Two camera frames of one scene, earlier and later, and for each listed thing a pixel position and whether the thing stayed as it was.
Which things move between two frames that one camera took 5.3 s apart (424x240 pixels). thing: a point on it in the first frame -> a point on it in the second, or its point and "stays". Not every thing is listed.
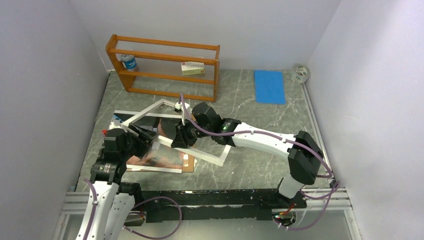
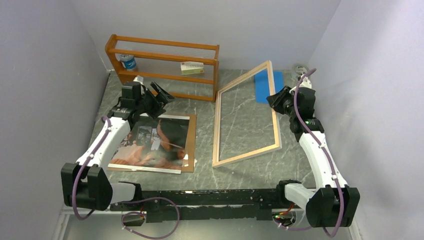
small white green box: (190, 68) stays
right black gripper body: (188, 132) -> (283, 103)
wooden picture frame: (192, 150) -> (216, 162)
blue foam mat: (269, 86) stays
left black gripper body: (141, 141) -> (152, 104)
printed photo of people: (156, 156) stays
